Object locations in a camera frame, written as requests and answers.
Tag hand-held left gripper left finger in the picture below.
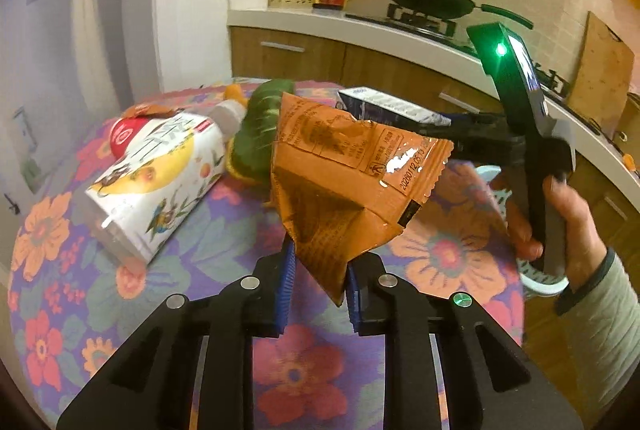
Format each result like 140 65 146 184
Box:
57 237 298 430

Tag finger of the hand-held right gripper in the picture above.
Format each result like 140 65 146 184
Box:
435 110 507 134
447 132 513 162

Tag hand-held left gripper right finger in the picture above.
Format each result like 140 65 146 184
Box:
345 255 586 430

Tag blue and white milk carton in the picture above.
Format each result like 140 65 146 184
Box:
337 85 453 128

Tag orange snack packet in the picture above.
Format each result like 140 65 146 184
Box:
269 92 455 308

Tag light blue plastic basket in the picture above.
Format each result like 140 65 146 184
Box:
472 165 571 297

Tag white floral drink bottle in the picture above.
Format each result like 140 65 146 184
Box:
84 101 247 266

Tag green snack bag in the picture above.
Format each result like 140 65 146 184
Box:
225 80 298 188

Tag person's right forearm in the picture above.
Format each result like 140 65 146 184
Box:
554 247 640 430

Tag person's right hand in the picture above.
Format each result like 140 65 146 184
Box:
490 172 608 293

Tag black burner grate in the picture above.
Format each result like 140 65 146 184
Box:
530 62 571 93
387 4 458 37

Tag wooden cutting board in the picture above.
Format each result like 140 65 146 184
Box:
567 11 636 133

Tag black glass gas hob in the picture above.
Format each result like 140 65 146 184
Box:
345 9 603 133

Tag wooden base cabinet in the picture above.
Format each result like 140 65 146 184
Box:
229 26 640 351

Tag white kitchen countertop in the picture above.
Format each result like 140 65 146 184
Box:
227 0 640 206

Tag long metal cabinet handle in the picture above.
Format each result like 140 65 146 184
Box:
602 195 631 222
439 92 481 114

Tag black power cable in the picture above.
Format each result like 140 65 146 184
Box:
585 119 628 144

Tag short metal cabinet handle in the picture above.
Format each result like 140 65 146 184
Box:
260 41 306 54

